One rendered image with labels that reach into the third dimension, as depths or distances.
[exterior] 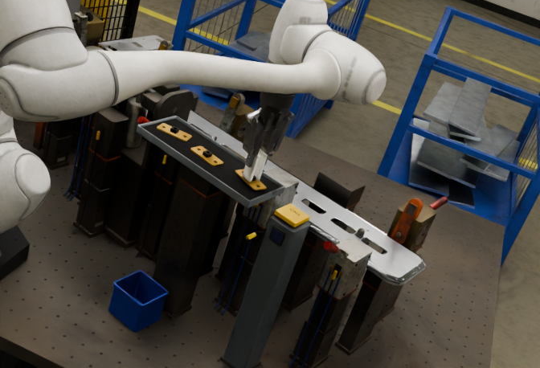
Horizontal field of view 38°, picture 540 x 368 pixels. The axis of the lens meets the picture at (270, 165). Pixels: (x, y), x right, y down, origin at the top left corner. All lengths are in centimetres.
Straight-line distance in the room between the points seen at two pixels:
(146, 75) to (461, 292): 155
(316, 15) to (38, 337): 99
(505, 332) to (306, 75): 261
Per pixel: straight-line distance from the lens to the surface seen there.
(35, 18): 134
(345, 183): 226
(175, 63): 144
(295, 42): 161
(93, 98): 134
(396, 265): 204
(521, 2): 1010
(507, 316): 404
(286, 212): 176
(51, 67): 132
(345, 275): 189
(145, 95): 211
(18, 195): 184
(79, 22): 239
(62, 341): 197
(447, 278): 269
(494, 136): 486
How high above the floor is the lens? 204
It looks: 27 degrees down
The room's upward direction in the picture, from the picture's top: 18 degrees clockwise
